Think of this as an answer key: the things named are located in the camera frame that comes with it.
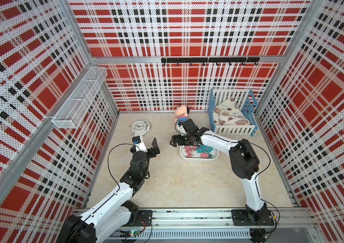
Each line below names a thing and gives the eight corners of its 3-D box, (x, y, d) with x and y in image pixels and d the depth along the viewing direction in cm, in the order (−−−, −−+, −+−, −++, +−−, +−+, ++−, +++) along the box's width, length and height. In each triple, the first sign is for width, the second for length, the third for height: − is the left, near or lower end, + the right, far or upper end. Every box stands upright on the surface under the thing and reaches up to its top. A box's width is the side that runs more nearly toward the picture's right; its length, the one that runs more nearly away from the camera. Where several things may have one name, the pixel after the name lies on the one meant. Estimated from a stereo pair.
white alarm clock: (131, 135, 108) (129, 131, 104) (134, 123, 115) (133, 119, 112) (150, 135, 108) (149, 131, 104) (152, 123, 115) (151, 119, 112)
